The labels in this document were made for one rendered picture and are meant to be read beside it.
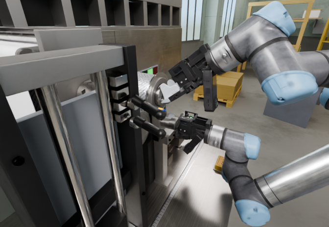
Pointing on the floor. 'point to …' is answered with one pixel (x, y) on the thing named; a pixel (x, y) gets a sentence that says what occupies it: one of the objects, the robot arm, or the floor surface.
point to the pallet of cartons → (224, 88)
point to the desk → (294, 110)
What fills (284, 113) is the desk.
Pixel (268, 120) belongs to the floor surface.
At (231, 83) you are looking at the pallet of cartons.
